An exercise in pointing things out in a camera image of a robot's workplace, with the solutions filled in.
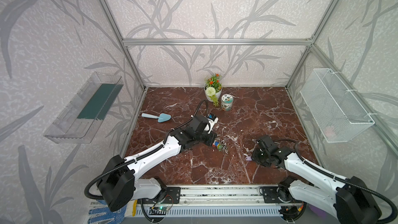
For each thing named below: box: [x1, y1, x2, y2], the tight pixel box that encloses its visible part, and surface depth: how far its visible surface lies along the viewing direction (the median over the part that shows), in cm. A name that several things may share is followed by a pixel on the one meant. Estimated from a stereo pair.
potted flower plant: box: [203, 73, 223, 107], surface depth 104 cm
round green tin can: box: [220, 93, 234, 111], surface depth 105 cm
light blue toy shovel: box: [140, 113, 172, 123], surface depth 104 cm
